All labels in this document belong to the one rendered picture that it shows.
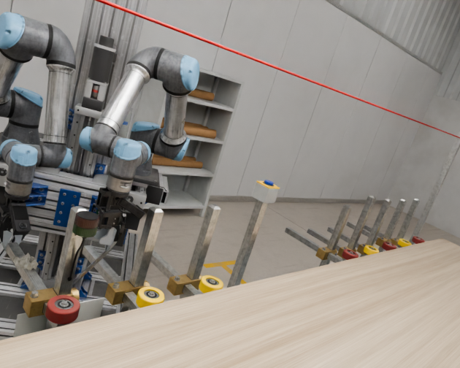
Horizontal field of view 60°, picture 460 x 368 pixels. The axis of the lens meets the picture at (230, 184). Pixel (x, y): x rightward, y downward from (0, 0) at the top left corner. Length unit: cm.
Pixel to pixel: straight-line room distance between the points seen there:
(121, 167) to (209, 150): 336
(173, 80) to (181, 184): 332
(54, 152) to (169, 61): 51
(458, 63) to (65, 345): 873
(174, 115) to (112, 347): 94
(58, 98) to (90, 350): 86
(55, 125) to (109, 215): 42
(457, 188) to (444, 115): 147
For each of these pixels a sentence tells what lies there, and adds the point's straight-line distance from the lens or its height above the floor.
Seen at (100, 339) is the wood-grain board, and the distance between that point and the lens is 108.
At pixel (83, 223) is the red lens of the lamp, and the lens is 109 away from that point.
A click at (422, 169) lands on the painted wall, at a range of 902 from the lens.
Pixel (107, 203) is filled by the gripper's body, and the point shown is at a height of 112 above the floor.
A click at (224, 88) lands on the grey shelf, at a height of 142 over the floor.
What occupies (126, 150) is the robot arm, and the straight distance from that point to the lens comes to 120.
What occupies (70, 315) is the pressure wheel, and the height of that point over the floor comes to 90.
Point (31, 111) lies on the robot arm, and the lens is 187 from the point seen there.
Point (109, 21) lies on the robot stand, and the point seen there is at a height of 164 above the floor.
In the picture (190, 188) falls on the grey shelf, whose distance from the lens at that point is 476.
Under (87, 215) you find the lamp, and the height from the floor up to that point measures 113.
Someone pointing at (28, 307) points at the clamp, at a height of 85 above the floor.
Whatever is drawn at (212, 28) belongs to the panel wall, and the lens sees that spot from 450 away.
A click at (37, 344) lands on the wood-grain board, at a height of 90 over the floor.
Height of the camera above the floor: 158
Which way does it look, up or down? 15 degrees down
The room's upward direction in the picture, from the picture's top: 18 degrees clockwise
